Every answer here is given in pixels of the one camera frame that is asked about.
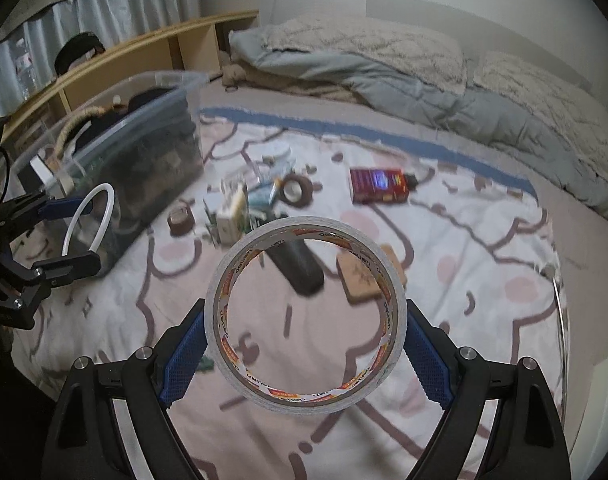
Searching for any white adapter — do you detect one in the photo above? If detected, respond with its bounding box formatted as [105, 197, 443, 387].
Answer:
[31, 156, 59, 193]

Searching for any printed blanket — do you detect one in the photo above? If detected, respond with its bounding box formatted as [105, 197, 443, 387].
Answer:
[8, 107, 567, 480]

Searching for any black cylinder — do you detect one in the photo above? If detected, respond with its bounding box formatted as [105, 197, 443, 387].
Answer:
[266, 237, 325, 297]

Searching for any teal packet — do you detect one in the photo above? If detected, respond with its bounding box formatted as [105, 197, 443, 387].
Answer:
[249, 180, 279, 208]

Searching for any red box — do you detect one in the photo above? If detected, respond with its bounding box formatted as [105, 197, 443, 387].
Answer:
[349, 167, 409, 205]

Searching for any white headboard panel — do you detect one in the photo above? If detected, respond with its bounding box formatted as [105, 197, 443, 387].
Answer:
[366, 0, 592, 88]

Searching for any small brown tape roll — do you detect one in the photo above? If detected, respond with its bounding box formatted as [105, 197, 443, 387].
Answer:
[167, 207, 195, 236]

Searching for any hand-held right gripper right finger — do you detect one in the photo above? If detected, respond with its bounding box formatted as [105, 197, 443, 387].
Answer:
[405, 299, 572, 480]

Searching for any beige rope handle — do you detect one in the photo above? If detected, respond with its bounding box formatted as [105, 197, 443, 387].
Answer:
[54, 106, 117, 158]

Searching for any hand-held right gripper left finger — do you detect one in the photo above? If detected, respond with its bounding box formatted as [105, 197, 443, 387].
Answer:
[41, 298, 209, 480]

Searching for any grey comforter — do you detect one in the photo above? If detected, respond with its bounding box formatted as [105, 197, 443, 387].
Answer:
[229, 25, 608, 231]

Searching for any cream textured pillow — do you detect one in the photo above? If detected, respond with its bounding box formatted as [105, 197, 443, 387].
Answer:
[264, 16, 467, 93]
[474, 51, 608, 161]

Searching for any white curved tube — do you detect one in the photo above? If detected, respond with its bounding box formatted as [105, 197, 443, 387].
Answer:
[62, 183, 118, 257]

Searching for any grey curtain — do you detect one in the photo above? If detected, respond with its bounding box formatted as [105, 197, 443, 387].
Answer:
[0, 0, 205, 121]

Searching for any cork block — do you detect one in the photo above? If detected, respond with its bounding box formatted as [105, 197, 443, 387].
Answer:
[335, 244, 409, 306]

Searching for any large brown tape roll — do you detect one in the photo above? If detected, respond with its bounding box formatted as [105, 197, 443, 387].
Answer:
[278, 174, 315, 207]

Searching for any black headset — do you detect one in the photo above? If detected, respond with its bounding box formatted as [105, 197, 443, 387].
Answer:
[54, 32, 106, 78]

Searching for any tan folded blanket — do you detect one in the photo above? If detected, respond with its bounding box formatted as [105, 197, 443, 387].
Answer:
[221, 60, 369, 106]

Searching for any white tape roll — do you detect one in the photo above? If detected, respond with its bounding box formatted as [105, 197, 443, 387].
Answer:
[204, 216, 409, 417]

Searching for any clear plastic storage bin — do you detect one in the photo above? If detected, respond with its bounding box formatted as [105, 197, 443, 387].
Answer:
[4, 71, 209, 271]

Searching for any wooden shelf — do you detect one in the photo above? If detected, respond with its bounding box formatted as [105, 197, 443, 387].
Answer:
[1, 9, 261, 146]

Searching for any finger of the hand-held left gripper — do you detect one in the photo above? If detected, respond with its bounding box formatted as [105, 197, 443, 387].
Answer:
[0, 251, 102, 331]
[0, 194, 94, 241]

